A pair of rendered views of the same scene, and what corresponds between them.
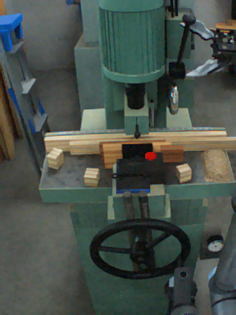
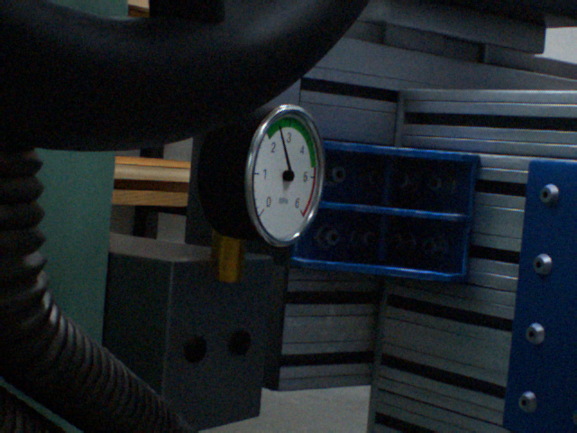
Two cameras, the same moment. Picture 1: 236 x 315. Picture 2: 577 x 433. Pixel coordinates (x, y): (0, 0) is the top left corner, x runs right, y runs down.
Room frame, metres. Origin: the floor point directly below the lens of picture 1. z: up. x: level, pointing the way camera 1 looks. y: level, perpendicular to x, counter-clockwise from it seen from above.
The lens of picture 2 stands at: (0.51, 0.14, 0.67)
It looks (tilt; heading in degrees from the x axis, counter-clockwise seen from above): 3 degrees down; 299
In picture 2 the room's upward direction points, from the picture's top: 5 degrees clockwise
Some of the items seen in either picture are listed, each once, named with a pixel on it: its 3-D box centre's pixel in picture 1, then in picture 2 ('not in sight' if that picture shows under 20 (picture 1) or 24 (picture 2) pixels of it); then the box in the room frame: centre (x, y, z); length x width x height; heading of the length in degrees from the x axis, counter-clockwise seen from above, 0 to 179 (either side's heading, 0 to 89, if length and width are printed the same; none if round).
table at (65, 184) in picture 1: (138, 180); not in sight; (0.89, -0.05, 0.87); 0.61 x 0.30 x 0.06; 87
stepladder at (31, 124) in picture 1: (28, 111); not in sight; (1.80, 0.49, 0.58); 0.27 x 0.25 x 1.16; 80
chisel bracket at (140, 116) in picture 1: (137, 114); not in sight; (1.02, -0.06, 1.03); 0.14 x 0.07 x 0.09; 177
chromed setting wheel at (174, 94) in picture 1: (172, 97); not in sight; (1.13, -0.19, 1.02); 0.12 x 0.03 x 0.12; 177
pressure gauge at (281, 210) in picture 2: (215, 244); (253, 193); (0.78, -0.30, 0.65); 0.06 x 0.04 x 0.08; 87
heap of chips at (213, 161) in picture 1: (216, 162); not in sight; (0.90, -0.30, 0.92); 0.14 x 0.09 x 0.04; 177
